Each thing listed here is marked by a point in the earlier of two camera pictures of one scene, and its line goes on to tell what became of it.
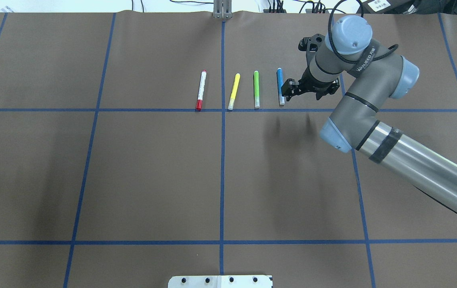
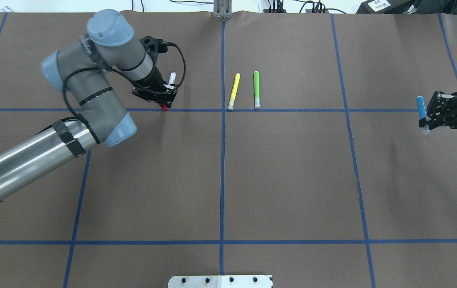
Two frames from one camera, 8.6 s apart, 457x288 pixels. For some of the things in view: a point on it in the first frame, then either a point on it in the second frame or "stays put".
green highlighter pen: [257, 104] stays put
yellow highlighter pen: [231, 103] stays put
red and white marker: [199, 103] → [171, 85]
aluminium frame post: [222, 9] stays put
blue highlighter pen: [280, 79] → [422, 114]
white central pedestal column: [245, 281] stays put
